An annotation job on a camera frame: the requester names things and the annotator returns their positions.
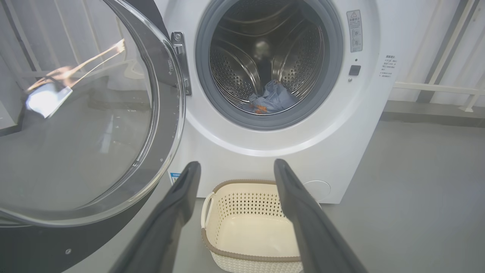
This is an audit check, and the white front-load washing machine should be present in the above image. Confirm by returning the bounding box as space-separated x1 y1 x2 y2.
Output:
153 0 402 205

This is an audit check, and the blue bear print garment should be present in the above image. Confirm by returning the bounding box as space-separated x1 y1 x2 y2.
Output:
242 80 300 114

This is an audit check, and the grey warning sticker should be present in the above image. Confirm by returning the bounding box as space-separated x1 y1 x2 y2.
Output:
346 9 363 53

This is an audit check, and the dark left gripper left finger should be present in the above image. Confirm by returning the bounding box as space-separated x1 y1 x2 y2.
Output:
110 161 201 273

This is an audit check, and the cream perforated laundry basket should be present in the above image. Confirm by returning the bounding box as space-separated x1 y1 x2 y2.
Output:
201 179 322 273

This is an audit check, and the black round glass washer door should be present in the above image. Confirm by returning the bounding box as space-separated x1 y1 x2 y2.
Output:
0 0 186 273

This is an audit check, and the round white filter cover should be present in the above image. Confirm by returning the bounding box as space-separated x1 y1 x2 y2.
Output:
303 180 331 202

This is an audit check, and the metal door hinge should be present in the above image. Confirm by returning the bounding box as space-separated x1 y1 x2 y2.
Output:
171 31 192 96

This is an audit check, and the white metal railing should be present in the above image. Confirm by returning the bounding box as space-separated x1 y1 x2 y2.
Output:
392 0 485 113

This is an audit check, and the stainless steel washing machine drum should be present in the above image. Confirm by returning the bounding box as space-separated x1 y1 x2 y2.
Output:
208 0 325 114

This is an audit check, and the grey rubber door seal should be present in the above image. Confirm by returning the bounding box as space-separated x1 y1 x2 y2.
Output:
195 0 343 130

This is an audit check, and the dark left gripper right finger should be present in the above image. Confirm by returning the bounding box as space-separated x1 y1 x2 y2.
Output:
274 158 368 273

